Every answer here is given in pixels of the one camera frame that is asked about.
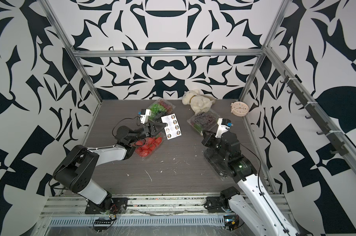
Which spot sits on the left circuit board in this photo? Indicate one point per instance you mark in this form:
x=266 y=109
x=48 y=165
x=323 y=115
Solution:
x=102 y=224

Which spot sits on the avocado clamshell box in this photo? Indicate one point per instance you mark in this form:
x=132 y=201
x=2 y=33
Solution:
x=218 y=161

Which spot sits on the right circuit board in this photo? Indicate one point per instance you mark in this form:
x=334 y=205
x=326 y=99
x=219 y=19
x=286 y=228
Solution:
x=231 y=222

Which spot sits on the strawberry clamshell box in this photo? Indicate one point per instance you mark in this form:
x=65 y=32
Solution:
x=147 y=146

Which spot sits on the purple grape clamshell box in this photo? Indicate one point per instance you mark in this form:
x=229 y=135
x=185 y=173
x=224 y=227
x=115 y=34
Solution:
x=204 y=121

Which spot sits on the aluminium frame rail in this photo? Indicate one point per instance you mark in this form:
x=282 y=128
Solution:
x=138 y=205

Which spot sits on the white sticker sheet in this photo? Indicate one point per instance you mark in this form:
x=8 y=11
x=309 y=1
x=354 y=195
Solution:
x=172 y=129

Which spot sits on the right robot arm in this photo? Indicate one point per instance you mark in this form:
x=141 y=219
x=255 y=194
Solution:
x=262 y=215

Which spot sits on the cream plush toy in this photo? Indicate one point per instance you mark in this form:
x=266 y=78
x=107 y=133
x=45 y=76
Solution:
x=198 y=102

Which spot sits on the green and red grape box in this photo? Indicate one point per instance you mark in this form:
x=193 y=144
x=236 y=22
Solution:
x=159 y=109

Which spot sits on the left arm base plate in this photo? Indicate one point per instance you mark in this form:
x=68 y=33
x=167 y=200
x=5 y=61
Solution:
x=113 y=205

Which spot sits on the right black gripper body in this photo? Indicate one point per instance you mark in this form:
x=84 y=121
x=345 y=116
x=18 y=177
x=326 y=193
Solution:
x=212 y=141

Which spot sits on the circuit board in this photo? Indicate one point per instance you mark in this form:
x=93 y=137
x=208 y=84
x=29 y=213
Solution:
x=102 y=224
x=231 y=222

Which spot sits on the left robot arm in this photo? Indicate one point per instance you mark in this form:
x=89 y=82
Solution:
x=76 y=170

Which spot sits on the black wall hook rail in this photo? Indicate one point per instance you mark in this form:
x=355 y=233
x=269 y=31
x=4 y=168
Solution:
x=318 y=115

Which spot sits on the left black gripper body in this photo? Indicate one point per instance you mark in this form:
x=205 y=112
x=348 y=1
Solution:
x=149 y=129

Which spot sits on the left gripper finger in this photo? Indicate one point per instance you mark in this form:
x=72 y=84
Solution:
x=160 y=125
x=157 y=129

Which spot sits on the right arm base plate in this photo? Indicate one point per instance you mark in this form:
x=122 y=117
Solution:
x=216 y=204

